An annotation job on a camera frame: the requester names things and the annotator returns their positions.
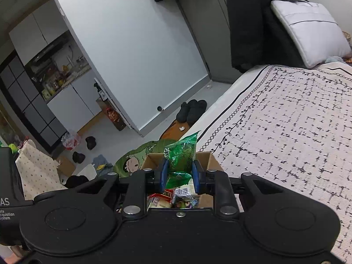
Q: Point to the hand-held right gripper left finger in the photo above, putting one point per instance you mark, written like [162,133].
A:
[164,174]

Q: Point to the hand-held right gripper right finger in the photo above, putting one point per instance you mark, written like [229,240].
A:
[196,176]

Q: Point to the red snack packet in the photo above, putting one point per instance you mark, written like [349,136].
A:
[169,192]

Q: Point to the brown cardboard box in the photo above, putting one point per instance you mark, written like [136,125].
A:
[213,162]

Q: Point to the large green snack packet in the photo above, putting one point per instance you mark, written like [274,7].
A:
[181,154]

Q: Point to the orange cake packet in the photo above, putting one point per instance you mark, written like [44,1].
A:
[156,202]

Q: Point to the clear pastry packet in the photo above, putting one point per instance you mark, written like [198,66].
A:
[185,204]

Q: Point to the green leaf rug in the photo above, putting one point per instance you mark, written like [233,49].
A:
[132,162]

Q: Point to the polka dot cloth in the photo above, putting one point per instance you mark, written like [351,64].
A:
[35,170]

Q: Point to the blue jeans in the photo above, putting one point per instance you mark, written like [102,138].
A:
[101,162]

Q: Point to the door stopper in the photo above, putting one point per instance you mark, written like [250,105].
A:
[159,108]

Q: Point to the small floor cardboard box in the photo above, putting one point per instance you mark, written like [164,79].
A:
[66,166]

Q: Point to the black cloth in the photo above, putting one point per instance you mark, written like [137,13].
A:
[77,181]

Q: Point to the red snack box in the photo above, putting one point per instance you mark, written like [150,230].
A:
[114,115]

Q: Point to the black shoe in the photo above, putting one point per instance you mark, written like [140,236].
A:
[90,142]
[78,157]

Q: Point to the crumpled plastic bag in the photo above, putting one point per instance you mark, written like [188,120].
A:
[70,140]

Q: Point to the white patterned blanket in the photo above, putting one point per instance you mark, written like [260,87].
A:
[288,129]

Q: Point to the grey panelled sliding door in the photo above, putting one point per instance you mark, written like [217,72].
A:
[30,101]

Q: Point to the white lower kitchen cabinet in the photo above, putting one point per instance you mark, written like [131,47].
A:
[74,99]

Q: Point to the white kitchen cabinet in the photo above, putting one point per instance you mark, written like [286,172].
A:
[35,30]
[74,99]

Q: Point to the black coat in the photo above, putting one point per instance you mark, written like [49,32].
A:
[247,33]

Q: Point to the range hood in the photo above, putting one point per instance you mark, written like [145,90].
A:
[46,53]

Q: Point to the white upper kitchen cabinet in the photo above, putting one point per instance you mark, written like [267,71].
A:
[35,30]

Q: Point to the grey blue cloth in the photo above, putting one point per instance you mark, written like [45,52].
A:
[334,59]

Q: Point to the white pillow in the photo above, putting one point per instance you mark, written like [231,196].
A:
[308,30]

